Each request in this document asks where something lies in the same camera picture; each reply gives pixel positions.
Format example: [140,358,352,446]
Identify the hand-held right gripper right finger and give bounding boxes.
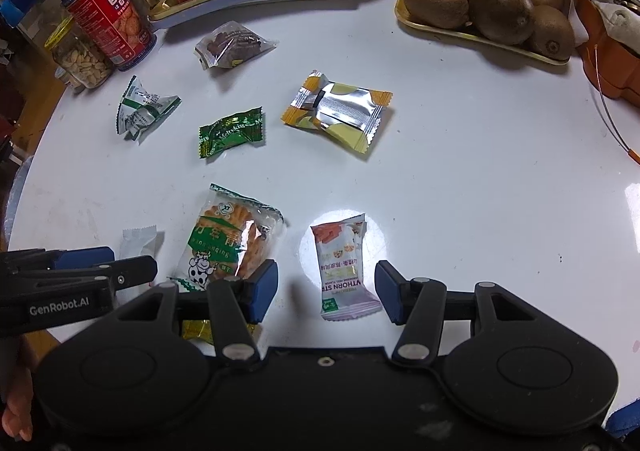
[375,260,538,366]

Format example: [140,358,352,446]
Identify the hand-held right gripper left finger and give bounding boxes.
[114,259,279,366]

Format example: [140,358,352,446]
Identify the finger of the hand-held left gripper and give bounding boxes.
[106,256,159,290]
[52,247,116,272]

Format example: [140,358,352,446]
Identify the plain white snack packet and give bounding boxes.
[119,226,159,263]

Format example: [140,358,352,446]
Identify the white and pink snack packet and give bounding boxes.
[310,213,384,322]

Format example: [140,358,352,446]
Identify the green biscuit stick packet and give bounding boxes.
[169,183,287,293]

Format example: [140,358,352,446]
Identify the green and white snack packet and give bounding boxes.
[117,75,182,142]

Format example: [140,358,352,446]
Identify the green candy packet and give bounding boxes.
[198,106,265,160]

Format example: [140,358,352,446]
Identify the yellow and silver snack packet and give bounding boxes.
[280,71,394,160]

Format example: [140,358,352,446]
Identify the clear packet of brown snack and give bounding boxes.
[194,21,279,70]

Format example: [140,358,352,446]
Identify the person's left hand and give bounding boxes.
[1,337,35,442]

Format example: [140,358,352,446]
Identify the yellow candy wrapper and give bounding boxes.
[180,318,261,345]

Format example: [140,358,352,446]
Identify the glass jar of nuts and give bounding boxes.
[44,17,115,90]

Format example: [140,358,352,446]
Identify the red biscuit can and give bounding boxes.
[61,0,157,72]

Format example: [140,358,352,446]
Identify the gold fruit tray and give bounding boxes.
[394,0,572,66]

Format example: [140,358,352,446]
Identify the blue chair edge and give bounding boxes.
[606,400,640,438]

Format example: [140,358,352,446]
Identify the orange bag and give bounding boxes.
[574,0,640,102]

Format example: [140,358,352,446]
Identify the orange cable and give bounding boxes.
[581,45,637,156]

